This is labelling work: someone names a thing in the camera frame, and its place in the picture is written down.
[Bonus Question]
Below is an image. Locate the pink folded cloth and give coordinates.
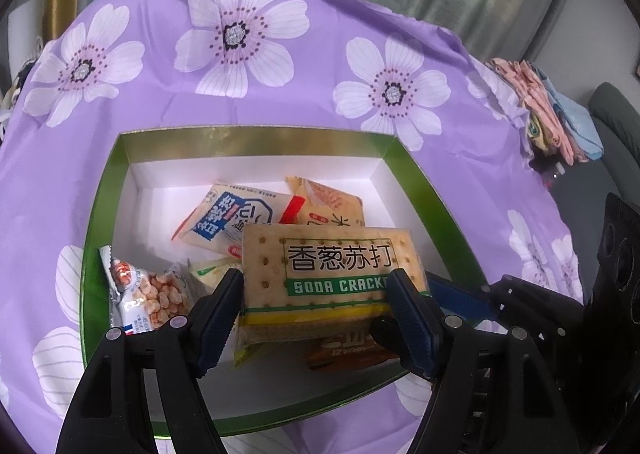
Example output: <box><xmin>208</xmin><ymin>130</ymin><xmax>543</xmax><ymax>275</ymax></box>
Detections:
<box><xmin>487</xmin><ymin>58</ymin><xmax>577</xmax><ymax>165</ymax></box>

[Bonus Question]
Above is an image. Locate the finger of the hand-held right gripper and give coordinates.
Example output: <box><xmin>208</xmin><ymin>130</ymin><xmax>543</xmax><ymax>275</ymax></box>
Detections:
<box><xmin>427</xmin><ymin>274</ymin><xmax>587</xmax><ymax>335</ymax></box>

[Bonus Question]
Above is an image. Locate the brown orange snack packet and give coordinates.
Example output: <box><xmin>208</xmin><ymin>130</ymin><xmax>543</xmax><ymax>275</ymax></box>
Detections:
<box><xmin>305</xmin><ymin>333</ymin><xmax>402</xmax><ymax>371</ymax></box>

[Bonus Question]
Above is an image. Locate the pale yellow snack packet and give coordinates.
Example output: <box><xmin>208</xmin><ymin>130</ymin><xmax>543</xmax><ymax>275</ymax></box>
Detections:
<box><xmin>189</xmin><ymin>256</ymin><xmax>246</xmax><ymax>297</ymax></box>

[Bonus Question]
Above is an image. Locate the purple floral cloth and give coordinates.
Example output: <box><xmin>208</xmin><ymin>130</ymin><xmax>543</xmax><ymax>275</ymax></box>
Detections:
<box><xmin>0</xmin><ymin>0</ymin><xmax>586</xmax><ymax>454</ymax></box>

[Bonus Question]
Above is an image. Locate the grey sofa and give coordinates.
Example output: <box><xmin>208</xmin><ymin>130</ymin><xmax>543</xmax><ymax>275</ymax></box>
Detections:
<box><xmin>550</xmin><ymin>81</ymin><xmax>640</xmax><ymax>305</ymax></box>

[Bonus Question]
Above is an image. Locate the cracker print snack packet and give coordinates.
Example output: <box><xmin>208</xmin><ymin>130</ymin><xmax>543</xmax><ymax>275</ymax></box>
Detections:
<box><xmin>234</xmin><ymin>224</ymin><xmax>432</xmax><ymax>368</ymax></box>

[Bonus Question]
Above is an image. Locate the peanut snack packet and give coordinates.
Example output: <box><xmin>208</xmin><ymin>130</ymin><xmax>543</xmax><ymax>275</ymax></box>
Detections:
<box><xmin>98</xmin><ymin>245</ymin><xmax>194</xmax><ymax>335</ymax></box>

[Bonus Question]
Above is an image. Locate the green box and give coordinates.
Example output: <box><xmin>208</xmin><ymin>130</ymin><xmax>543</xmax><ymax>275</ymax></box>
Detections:
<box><xmin>80</xmin><ymin>126</ymin><xmax>488</xmax><ymax>440</ymax></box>

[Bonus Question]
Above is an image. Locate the blue white snack packet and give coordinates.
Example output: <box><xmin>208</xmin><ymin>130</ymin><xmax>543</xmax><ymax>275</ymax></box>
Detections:
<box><xmin>172</xmin><ymin>181</ymin><xmax>294</xmax><ymax>265</ymax></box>

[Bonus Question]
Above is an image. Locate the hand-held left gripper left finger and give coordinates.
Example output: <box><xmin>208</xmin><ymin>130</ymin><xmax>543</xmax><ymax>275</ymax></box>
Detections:
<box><xmin>62</xmin><ymin>268</ymin><xmax>244</xmax><ymax>454</ymax></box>

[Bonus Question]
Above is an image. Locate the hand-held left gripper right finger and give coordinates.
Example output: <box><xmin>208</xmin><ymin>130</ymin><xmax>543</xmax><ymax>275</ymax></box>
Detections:
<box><xmin>385</xmin><ymin>268</ymin><xmax>581</xmax><ymax>454</ymax></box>

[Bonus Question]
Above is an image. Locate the yellow green folded cloth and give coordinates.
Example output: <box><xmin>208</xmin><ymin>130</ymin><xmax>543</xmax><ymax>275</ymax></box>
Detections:
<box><xmin>524</xmin><ymin>112</ymin><xmax>552</xmax><ymax>155</ymax></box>

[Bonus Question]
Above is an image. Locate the light blue folded cloth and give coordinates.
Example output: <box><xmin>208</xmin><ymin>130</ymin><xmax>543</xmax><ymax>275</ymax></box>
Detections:
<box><xmin>544</xmin><ymin>78</ymin><xmax>606</xmax><ymax>161</ymax></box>

